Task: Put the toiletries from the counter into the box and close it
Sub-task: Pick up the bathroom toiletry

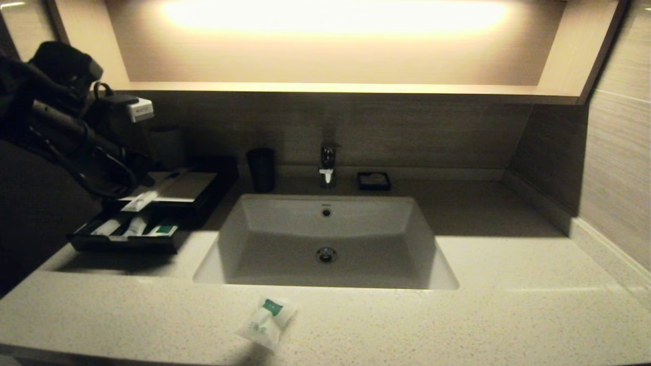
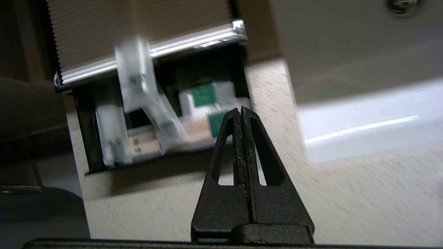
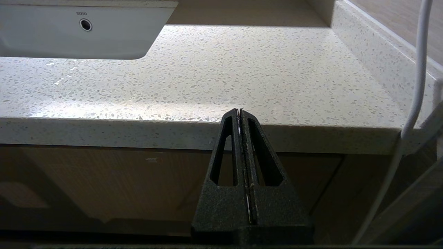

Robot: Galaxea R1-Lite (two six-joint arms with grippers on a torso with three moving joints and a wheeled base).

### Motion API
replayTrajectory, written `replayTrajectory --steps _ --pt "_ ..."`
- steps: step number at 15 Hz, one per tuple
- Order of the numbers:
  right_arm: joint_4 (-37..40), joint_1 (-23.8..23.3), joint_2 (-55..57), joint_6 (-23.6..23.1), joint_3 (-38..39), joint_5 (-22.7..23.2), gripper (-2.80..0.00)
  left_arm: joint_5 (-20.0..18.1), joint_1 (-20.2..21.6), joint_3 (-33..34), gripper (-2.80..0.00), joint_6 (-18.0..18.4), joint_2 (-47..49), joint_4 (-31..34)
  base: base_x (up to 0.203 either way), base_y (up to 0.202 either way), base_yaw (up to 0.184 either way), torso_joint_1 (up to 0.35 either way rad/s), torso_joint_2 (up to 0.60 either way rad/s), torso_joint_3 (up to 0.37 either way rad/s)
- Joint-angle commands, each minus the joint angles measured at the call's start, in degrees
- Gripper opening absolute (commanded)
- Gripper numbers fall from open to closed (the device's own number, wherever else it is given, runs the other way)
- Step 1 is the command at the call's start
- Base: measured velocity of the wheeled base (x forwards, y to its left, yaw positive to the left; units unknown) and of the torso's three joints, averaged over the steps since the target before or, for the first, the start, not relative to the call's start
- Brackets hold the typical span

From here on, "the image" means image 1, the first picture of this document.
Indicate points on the long clear toothbrush packet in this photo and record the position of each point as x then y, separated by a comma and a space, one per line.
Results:
141, 201

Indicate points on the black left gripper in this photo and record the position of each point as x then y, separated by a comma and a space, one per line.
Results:
124, 155

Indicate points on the black cup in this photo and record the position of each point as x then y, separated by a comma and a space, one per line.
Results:
261, 170

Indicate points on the black soap dish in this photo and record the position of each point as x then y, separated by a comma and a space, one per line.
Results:
374, 188

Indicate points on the white sachet green label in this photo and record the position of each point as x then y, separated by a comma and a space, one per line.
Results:
264, 323

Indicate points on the white tube packet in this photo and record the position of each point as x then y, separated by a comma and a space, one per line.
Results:
107, 227
136, 225

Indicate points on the black amenity drawer box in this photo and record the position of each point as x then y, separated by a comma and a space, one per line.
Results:
196, 189

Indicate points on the chrome faucet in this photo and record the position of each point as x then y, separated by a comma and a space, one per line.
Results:
328, 157

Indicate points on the chrome sink drain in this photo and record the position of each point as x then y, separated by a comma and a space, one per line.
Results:
326, 255

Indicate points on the grey cup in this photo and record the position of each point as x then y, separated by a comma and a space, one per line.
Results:
170, 147

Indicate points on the warm light strip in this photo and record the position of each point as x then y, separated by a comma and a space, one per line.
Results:
330, 18

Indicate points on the white sink basin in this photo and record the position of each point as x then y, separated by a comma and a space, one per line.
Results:
356, 223

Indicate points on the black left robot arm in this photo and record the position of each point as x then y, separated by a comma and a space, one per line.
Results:
56, 66

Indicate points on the wooden wall shelf niche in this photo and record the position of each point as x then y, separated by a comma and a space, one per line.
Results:
559, 51

